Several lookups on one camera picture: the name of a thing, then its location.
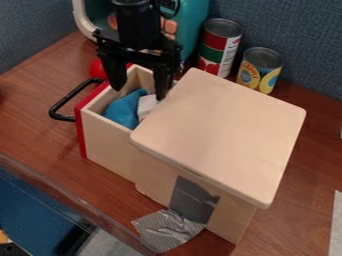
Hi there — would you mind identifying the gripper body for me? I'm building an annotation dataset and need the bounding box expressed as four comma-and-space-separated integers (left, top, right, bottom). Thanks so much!
90, 28, 185, 68

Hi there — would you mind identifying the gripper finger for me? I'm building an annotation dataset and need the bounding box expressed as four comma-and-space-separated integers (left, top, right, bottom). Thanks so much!
152, 59, 182, 102
97, 54, 130, 93

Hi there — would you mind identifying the white object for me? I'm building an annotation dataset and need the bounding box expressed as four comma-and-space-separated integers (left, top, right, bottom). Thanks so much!
136, 93, 161, 123

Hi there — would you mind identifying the drawer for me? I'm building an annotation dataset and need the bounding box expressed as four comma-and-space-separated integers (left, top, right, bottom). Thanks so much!
48, 63, 181, 184

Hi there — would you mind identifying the blue cloth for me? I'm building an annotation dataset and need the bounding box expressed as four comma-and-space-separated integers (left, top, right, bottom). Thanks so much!
101, 87, 150, 131

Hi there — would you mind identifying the red green white can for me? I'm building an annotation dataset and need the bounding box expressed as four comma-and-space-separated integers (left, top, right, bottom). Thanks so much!
196, 17, 245, 79

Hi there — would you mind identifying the teal toy microwave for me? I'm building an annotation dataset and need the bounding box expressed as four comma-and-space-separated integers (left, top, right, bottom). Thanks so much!
70, 0, 212, 62

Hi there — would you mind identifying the yellow blue can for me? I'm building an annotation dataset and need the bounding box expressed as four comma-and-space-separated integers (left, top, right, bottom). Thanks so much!
235, 46, 285, 96

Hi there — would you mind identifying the silver duct tape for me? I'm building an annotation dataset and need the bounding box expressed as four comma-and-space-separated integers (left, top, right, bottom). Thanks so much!
129, 175, 222, 255

